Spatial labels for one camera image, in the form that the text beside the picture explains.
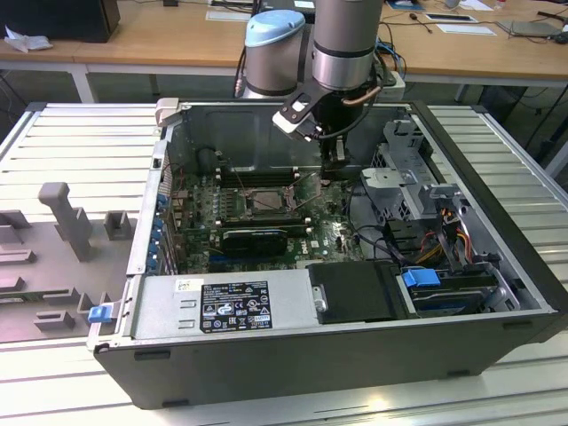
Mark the flat tablet device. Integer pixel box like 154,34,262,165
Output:
424,12,475,23

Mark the black and silver PC case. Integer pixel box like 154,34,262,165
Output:
86,98,564,409

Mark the white power strip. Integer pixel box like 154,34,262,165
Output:
376,73,407,101

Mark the black cable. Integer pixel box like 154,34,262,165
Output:
346,185,400,263

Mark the grey disk bay bracket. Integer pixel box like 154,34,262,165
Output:
425,184,502,276

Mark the silver-topped CPU chip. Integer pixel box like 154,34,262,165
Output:
248,190,289,213

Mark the grey case latch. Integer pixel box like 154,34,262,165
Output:
154,98,182,130

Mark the wooden desk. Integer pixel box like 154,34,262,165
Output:
0,0,568,106

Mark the yellow wire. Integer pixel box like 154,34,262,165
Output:
419,247,450,264

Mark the hard disk in blue carrier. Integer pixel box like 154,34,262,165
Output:
401,265,489,319

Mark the thin wire locking lever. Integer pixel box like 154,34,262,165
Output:
234,170,257,210

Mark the black plastic shroud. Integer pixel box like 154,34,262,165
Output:
305,260,403,324

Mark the grey parts rack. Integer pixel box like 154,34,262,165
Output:
0,180,137,343

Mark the grey closed laptop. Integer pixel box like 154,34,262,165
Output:
496,18,564,41

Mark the black computer tower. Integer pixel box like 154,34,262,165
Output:
0,0,122,43

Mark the green motherboard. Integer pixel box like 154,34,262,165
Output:
170,170,370,274

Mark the CPU socket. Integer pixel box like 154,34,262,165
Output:
239,185,305,217

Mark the metal socket cover frame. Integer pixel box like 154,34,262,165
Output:
287,171,323,210

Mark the black graphics card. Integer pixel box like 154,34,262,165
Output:
221,228,288,256

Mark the crumpled white paper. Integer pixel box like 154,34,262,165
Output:
4,24,53,53

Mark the silver power supply unit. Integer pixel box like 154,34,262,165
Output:
130,272,312,341

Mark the green RAM stick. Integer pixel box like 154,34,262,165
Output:
0,291,35,307

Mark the blue cable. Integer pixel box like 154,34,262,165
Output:
376,37,406,76

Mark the copper coloured cable sleeve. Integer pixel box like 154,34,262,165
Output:
343,86,383,108

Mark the white paper sheet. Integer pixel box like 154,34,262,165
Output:
206,9,252,22
437,21,497,37

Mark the RAM slot with white clips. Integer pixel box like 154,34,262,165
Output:
218,175,299,183
218,165,299,174
216,214,308,224

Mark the orange wire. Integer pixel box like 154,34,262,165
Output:
451,224,473,255

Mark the perforated metal drive cage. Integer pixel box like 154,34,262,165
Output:
359,117,449,223

